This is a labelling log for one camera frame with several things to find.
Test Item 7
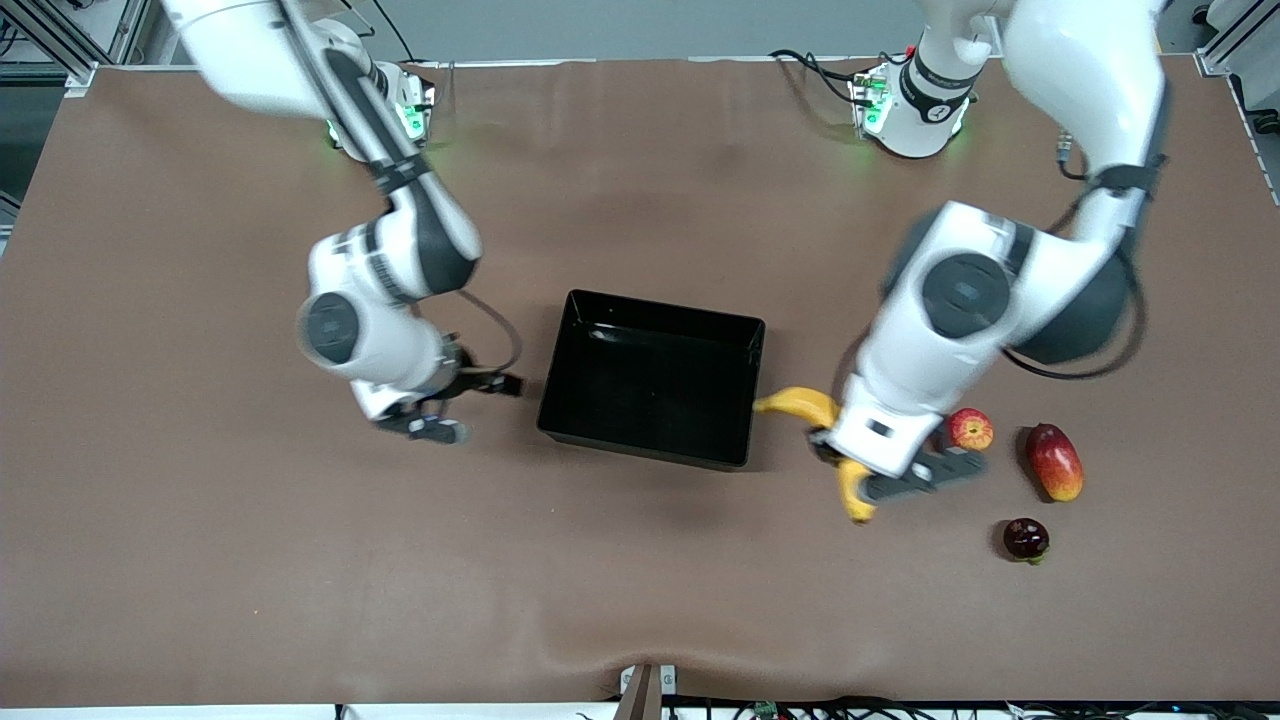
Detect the red yellow mango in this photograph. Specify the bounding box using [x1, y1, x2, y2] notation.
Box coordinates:
[1025, 423, 1085, 503]

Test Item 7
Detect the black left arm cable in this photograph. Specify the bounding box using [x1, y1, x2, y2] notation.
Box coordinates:
[1003, 130, 1166, 383]

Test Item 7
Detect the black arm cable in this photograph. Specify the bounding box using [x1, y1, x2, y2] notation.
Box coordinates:
[1003, 130, 1166, 383]
[455, 288, 524, 377]

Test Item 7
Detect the red yellow apple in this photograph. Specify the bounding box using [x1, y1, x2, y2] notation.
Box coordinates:
[948, 408, 995, 453]

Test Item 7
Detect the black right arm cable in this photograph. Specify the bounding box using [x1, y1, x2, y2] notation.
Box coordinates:
[455, 288, 524, 377]

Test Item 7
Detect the dark purple mangosteen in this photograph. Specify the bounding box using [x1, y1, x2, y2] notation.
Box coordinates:
[1003, 517, 1051, 566]

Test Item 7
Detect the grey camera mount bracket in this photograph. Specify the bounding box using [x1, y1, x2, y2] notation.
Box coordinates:
[614, 662, 679, 720]

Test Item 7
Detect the black rectangular plastic box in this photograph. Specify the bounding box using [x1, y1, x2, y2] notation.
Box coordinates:
[536, 289, 768, 471]

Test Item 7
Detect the aluminium frame strut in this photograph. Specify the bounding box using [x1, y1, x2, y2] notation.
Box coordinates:
[1195, 0, 1280, 76]
[0, 0, 176, 96]

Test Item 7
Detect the yellow banana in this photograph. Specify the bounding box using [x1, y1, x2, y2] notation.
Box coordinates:
[752, 387, 877, 525]

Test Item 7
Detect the brown table mat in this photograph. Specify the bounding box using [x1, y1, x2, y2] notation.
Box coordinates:
[0, 55, 1280, 706]

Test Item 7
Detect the black base cable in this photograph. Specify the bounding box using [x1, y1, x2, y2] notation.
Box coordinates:
[768, 48, 871, 106]
[372, 0, 423, 63]

